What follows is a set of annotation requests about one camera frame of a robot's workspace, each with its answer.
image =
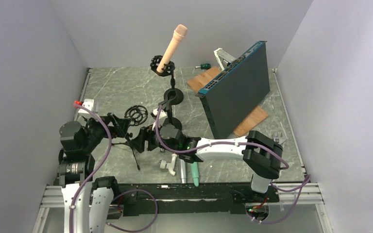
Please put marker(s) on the silver mesh-head microphone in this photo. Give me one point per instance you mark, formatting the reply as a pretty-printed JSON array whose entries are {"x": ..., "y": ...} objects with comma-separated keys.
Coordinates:
[{"x": 183, "y": 171}]

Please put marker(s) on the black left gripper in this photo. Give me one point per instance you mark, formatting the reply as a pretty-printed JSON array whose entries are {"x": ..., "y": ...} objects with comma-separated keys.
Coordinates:
[{"x": 121, "y": 124}]

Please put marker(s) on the red handled adjustable wrench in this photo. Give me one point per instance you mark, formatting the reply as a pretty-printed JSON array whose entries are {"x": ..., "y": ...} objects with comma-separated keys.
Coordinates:
[{"x": 279, "y": 137}]

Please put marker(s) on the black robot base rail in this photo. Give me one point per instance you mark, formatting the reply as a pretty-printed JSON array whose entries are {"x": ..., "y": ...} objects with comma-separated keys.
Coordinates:
[{"x": 176, "y": 198}]

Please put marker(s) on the wooden board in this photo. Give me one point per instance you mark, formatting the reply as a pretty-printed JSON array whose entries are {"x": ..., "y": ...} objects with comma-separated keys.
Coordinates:
[{"x": 233, "y": 105}]

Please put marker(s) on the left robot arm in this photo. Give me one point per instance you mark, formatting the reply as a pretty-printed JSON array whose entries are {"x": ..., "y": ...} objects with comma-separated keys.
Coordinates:
[{"x": 87, "y": 200}]

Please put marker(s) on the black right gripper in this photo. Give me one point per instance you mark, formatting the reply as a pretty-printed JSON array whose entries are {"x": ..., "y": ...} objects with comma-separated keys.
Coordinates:
[{"x": 147, "y": 134}]

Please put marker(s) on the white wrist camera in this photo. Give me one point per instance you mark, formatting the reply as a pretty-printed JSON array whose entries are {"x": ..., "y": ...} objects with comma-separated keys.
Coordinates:
[
  {"x": 84, "y": 106},
  {"x": 159, "y": 117}
]

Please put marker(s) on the black shock-mount tripod stand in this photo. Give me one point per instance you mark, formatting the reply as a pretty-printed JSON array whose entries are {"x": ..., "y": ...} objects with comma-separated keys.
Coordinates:
[{"x": 138, "y": 115}]

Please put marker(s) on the green handled screwdriver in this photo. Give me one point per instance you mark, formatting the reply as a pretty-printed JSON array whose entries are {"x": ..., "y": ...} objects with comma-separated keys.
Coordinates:
[{"x": 203, "y": 66}]

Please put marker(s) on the white plastic pipe fitting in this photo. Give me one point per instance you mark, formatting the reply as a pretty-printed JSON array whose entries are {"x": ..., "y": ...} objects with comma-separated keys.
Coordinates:
[{"x": 169, "y": 166}]

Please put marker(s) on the beige pink microphone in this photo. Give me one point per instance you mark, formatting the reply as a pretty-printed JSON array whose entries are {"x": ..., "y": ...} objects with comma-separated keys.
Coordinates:
[{"x": 178, "y": 35}]

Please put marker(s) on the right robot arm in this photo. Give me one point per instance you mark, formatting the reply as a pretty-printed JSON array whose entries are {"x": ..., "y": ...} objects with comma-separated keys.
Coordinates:
[{"x": 260, "y": 153}]

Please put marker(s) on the mint green microphone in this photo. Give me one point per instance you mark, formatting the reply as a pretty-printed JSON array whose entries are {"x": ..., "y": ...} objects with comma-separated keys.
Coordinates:
[{"x": 195, "y": 173}]

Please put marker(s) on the blue network switch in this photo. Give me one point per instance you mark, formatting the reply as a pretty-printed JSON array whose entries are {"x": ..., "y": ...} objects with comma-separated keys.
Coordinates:
[{"x": 254, "y": 57}]

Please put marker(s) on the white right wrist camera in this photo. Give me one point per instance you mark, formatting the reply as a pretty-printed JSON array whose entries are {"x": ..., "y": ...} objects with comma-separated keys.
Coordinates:
[{"x": 159, "y": 117}]

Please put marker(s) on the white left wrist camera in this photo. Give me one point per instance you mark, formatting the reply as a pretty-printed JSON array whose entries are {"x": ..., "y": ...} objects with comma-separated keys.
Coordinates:
[{"x": 84, "y": 106}]

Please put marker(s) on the white metal bracket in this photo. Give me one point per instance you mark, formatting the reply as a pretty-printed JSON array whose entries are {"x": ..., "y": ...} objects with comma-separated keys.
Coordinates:
[{"x": 223, "y": 58}]

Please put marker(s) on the black clip microphone stand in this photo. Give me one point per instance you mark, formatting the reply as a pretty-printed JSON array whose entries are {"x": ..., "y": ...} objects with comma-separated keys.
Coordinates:
[{"x": 172, "y": 97}]

